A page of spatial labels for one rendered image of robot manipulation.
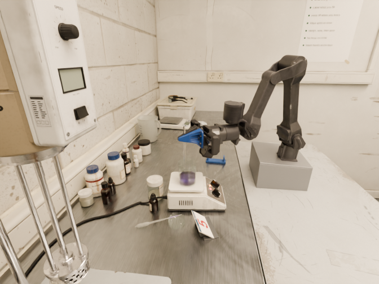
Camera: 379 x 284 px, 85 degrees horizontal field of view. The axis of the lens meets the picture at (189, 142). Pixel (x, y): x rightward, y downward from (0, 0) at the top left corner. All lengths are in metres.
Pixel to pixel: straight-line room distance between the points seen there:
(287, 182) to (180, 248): 0.50
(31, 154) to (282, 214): 0.72
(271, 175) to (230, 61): 1.38
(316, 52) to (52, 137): 2.14
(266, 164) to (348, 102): 1.67
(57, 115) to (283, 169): 0.79
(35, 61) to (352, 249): 0.80
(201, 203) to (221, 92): 1.50
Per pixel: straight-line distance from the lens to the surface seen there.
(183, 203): 0.73
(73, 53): 0.29
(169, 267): 0.62
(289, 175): 0.91
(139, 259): 0.64
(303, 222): 0.81
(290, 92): 0.79
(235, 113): 0.67
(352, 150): 2.63
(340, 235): 0.82
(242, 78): 2.04
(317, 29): 2.23
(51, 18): 0.27
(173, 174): 0.79
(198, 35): 2.07
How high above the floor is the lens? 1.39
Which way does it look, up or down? 22 degrees down
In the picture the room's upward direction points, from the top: straight up
